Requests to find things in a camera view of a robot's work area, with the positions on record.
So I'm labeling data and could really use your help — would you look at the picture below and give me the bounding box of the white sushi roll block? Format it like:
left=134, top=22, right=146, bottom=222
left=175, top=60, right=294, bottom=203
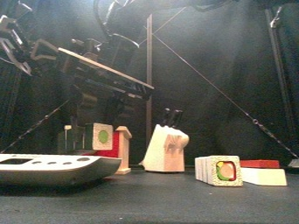
left=194, top=155, right=246, bottom=188

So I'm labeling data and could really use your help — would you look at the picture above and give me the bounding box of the salmon sushi toy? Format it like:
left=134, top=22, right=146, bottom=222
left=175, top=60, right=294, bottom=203
left=238, top=158, right=289, bottom=187

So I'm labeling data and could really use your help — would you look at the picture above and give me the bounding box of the red drawer with wooden knob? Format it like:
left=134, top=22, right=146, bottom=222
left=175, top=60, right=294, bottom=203
left=83, top=130, right=121, bottom=158

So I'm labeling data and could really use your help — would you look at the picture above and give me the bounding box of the wooden knife block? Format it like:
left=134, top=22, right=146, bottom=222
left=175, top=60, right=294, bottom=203
left=142, top=123, right=193, bottom=173

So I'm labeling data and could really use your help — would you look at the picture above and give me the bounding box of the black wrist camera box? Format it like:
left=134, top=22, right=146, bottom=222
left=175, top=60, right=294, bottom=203
left=70, top=38, right=105, bottom=56

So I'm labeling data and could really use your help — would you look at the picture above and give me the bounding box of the vertical metal frame post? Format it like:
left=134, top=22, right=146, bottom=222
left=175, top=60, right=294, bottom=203
left=145, top=13, right=155, bottom=142

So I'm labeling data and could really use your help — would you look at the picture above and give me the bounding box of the black knife handle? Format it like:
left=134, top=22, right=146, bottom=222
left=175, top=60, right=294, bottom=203
left=162, top=108, right=174, bottom=128
left=170, top=108, right=185, bottom=130

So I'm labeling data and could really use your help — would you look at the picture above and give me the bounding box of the black camera cable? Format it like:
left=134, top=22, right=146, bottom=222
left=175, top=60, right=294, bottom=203
left=93, top=0, right=142, bottom=50

